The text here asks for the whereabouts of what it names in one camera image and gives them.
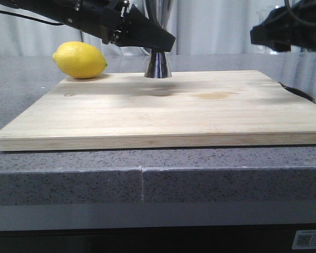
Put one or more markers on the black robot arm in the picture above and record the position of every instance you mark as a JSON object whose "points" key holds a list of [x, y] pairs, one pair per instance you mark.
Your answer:
{"points": [[81, 15]]}

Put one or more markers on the wooden cutting board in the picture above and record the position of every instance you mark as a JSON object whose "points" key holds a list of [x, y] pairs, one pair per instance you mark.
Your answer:
{"points": [[190, 109]]}

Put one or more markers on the steel double jigger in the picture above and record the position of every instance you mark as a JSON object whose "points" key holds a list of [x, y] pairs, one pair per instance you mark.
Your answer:
{"points": [[158, 12]]}

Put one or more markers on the clear glass beaker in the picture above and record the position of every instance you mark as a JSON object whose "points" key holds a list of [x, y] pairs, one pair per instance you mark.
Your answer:
{"points": [[265, 12]]}

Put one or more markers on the white QR label sticker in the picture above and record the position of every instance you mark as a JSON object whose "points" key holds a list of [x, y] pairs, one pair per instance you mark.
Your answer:
{"points": [[304, 239]]}

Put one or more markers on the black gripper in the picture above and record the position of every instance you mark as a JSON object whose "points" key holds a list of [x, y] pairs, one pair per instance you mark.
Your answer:
{"points": [[123, 28], [280, 30]]}

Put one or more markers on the grey curtain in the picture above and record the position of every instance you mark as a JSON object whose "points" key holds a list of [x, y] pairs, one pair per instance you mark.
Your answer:
{"points": [[200, 27]]}

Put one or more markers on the yellow lemon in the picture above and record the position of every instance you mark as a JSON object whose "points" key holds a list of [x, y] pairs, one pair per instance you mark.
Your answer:
{"points": [[79, 60]]}

